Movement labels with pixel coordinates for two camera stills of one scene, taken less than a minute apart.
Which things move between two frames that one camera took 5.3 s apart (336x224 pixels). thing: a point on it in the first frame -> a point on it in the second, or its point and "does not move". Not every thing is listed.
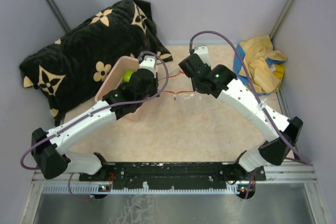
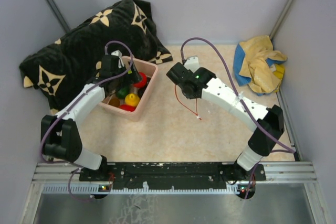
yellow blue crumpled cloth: [265, 65] does not move
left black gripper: [155, 83] -> [129, 78]
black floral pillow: [68, 72] does not move
